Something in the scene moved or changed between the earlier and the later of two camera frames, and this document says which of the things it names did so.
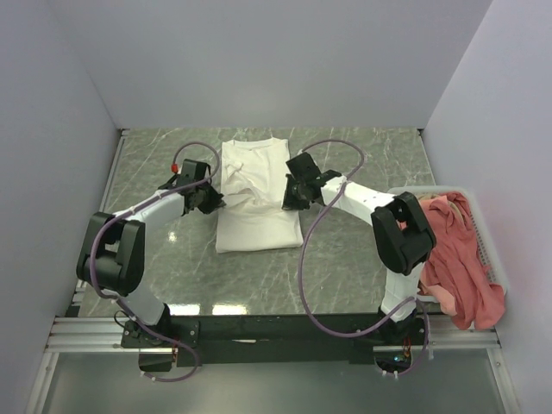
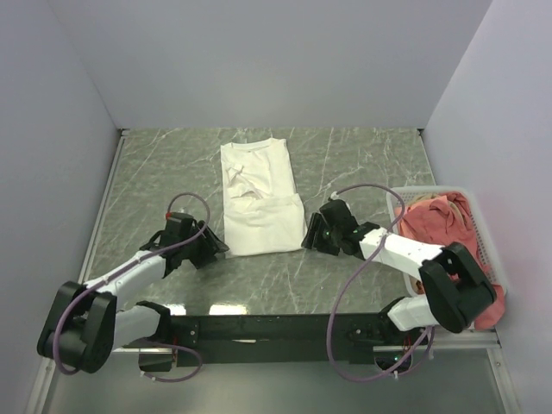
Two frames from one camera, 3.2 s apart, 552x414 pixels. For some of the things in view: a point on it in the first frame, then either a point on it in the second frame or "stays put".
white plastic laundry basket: x=483 y=238 stays put
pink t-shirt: x=454 y=274 stays put
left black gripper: x=215 y=203 → x=211 y=245
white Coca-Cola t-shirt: x=253 y=175 stays put
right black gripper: x=290 y=203 → x=317 y=223
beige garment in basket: x=429 y=195 stays put
